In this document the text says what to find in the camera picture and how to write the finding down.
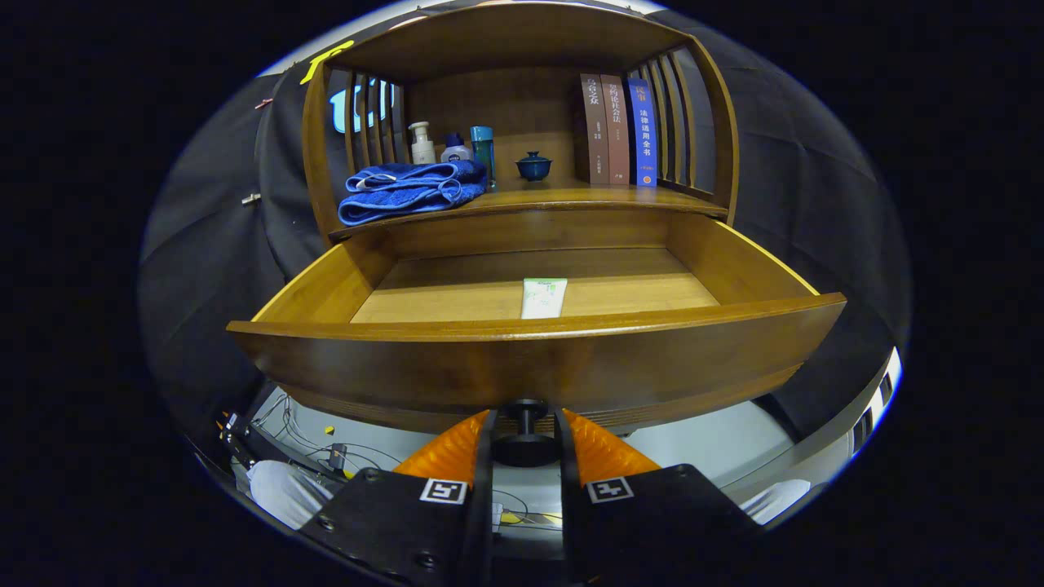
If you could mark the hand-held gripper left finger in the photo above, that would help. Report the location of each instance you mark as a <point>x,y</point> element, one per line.
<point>408,522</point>

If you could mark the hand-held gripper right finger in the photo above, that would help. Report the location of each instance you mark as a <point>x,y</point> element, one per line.
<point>644,526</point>

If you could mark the wooden drawer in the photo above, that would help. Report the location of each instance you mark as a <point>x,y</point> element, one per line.
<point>530,367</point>

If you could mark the white and green tube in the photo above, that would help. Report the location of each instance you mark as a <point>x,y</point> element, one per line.
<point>544,299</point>

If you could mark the wooden countertop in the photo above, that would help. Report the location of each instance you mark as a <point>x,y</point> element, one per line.
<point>571,198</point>

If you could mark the wooden cabinet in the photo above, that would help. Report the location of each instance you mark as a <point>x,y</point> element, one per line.
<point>506,41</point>

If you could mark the folded blue towel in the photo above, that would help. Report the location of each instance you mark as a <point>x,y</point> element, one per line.
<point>408,191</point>

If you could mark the white bottle with blue cap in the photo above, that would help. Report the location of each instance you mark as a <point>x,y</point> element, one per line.
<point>456,152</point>

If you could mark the blue lidded teacup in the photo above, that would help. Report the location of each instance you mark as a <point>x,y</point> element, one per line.
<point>534,169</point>

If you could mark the white pump bottle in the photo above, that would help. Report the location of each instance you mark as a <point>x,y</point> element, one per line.
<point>422,147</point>

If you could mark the teal slim bottle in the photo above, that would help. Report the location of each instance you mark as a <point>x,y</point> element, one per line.
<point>483,145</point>

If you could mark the blue book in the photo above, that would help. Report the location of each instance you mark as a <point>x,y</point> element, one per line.
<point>643,134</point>

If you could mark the reddish brown book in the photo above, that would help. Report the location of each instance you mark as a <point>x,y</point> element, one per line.
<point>617,130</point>

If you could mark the dark brown book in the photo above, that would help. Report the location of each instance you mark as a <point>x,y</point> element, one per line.
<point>593,130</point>

